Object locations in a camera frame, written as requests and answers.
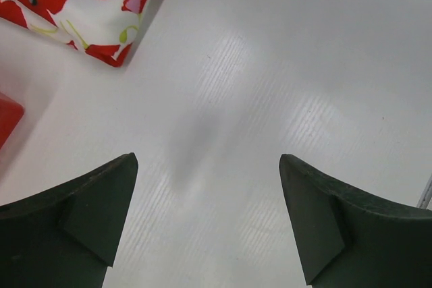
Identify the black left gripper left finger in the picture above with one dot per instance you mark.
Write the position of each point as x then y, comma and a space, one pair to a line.
68, 235

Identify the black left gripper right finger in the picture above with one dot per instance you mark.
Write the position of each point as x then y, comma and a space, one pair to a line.
347, 237

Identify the white red floral skirt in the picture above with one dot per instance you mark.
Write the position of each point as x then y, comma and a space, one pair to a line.
103, 29

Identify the red plastic bin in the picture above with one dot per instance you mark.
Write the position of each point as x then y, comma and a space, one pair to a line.
11, 113

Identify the aluminium frame rail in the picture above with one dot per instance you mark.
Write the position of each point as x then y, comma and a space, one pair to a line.
426, 196

